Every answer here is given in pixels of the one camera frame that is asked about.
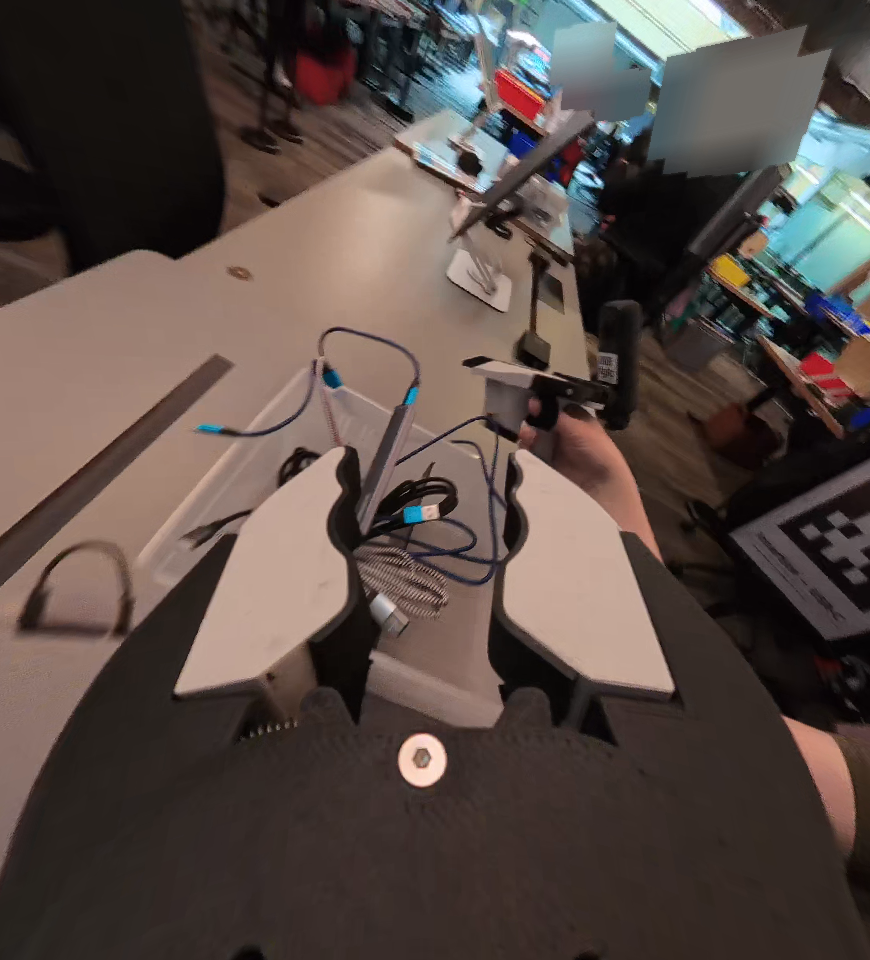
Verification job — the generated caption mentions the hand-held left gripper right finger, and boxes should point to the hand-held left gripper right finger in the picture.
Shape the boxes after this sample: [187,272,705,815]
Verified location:
[486,448,678,729]

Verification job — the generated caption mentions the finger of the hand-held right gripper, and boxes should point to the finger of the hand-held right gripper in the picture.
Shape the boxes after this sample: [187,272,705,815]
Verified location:
[463,355,556,444]

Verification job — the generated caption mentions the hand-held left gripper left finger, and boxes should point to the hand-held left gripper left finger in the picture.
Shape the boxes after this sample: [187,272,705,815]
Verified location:
[172,446,376,721]

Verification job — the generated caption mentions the hub cable with cyan connector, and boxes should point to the hub cable with cyan connector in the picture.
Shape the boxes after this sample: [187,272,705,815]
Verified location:
[193,327,423,440]

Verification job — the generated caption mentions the clear plastic bin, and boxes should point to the clear plastic bin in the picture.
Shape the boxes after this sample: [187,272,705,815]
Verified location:
[137,365,515,729]

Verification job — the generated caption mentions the black white braided usb-c cable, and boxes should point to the black white braided usb-c cable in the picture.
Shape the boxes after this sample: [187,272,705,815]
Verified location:
[351,541,451,640]

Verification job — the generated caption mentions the grey usb hub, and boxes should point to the grey usb hub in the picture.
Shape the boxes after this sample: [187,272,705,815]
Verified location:
[357,401,417,535]

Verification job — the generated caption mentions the person's right forearm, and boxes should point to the person's right forearm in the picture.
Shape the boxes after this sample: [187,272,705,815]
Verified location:
[615,480,856,860]

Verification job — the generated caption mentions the person's right hand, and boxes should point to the person's right hand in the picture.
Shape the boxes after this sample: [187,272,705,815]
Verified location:
[517,408,636,528]

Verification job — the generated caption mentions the black pole stand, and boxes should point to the black pole stand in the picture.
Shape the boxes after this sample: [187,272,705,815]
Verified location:
[527,251,552,339]

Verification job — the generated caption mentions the white monitor stand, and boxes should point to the white monitor stand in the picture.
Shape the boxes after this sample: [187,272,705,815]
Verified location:
[446,213,515,314]

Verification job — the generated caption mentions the grey tilted monitor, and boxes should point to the grey tilted monitor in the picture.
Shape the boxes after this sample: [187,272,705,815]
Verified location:
[447,111,599,243]

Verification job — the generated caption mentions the blue storage bin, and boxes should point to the blue storage bin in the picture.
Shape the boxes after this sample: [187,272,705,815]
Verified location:
[804,292,870,339]

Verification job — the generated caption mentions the black white printed tag board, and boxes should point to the black white printed tag board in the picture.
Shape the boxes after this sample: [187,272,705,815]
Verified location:
[727,448,870,644]

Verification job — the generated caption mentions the red storage bin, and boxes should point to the red storage bin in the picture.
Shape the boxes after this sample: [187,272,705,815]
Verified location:
[493,67,549,121]

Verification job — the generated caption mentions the red floor bin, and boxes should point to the red floor bin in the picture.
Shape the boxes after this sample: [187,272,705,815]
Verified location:
[291,41,359,106]

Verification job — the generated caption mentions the black chair back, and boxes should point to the black chair back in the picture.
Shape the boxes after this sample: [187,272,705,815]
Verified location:
[0,0,226,275]

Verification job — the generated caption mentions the black coiled cable cyan plug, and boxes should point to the black coiled cable cyan plug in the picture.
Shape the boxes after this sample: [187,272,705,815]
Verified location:
[371,478,460,537]

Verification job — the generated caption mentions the red white braided cable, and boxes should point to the red white braided cable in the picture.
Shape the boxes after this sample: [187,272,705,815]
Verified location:
[318,358,357,455]

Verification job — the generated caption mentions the short black cable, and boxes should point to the short black cable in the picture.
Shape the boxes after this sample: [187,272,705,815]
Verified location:
[17,541,138,640]

